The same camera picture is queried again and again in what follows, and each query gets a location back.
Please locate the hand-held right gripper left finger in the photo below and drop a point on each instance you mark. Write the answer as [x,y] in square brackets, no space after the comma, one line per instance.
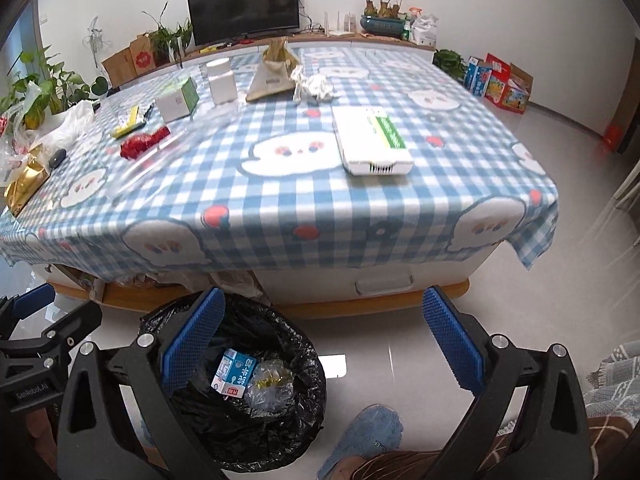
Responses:
[192,345]

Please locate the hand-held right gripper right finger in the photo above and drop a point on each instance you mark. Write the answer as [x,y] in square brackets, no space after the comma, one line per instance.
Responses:
[452,345]

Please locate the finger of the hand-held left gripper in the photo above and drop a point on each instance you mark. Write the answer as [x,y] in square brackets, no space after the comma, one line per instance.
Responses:
[35,297]
[75,322]

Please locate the trash bin with black bag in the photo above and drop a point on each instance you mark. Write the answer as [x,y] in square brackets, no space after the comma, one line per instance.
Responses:
[280,340]

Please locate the red wrapper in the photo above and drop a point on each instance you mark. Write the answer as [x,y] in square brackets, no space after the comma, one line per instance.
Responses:
[135,146]

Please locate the yellow silver wrapper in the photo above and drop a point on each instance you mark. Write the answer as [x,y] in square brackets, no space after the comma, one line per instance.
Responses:
[131,119]

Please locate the white box green label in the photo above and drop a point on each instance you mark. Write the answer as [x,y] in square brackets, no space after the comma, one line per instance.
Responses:
[360,135]

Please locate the small white green box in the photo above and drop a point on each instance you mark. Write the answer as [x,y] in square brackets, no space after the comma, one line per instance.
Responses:
[172,105]

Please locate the white plastic bottle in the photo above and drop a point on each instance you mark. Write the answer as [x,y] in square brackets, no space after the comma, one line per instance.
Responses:
[221,85]

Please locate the tall gold foil bag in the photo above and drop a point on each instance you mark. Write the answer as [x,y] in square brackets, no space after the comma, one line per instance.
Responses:
[270,80]

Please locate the white tissue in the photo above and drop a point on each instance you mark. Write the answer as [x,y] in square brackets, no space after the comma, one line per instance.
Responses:
[315,86]

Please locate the blue white milk carton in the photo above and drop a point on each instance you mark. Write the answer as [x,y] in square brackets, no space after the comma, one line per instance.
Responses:
[235,372]

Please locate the translucent crumpled plastic bag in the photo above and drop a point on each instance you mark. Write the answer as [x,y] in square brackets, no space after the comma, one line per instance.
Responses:
[235,282]

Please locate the clear crumpled plastic wrapper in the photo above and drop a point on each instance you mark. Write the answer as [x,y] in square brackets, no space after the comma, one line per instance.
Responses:
[270,390]

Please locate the squat gold foil bag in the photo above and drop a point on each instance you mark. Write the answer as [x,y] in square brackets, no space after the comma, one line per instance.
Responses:
[25,182]

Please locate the blue slipper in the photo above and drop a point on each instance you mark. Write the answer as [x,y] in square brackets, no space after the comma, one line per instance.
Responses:
[370,435]

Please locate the small black object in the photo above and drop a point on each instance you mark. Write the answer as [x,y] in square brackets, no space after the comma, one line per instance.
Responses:
[57,157]

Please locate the clear plastic bag red print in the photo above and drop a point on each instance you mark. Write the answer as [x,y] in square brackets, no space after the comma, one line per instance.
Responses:
[15,155]

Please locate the grey patterned cloth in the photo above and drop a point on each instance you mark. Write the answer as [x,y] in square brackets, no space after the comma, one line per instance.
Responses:
[617,375]

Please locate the white plastic bag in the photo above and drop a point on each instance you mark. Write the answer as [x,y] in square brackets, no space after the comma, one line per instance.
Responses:
[70,122]

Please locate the blue checked tablecloth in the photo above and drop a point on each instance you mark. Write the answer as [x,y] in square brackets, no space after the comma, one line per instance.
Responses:
[310,210]

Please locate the pothos plant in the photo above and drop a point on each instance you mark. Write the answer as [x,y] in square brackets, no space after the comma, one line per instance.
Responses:
[60,85]

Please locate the brown cardboard box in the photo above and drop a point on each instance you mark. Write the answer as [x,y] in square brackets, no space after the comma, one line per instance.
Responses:
[117,66]

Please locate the red colourful open box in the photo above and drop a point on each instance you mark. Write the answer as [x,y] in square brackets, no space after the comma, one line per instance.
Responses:
[510,92]

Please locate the brown bag with red flower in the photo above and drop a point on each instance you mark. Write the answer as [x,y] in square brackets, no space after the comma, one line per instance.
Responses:
[142,57]

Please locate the blue printed carton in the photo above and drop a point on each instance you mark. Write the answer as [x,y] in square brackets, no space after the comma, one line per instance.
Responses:
[477,80]

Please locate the small green floor plant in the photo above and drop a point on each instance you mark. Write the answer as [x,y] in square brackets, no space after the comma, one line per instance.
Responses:
[450,62]

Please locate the tall green potted plant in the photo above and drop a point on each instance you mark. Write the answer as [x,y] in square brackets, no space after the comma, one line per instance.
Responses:
[165,40]

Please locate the white sack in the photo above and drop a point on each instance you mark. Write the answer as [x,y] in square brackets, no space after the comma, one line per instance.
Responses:
[425,32]

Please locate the green spray bottle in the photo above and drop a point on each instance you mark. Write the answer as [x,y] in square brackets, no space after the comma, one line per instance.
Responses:
[407,30]

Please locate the blue planter with bulbs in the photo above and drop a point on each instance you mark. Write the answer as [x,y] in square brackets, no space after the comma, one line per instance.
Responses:
[382,25]

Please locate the white router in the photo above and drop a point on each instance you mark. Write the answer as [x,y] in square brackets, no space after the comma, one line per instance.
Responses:
[342,33]

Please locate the white cabinet with wooden top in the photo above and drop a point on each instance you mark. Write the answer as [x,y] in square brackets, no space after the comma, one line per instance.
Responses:
[330,37]

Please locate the black television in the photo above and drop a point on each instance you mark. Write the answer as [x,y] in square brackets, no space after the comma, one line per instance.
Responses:
[245,7]

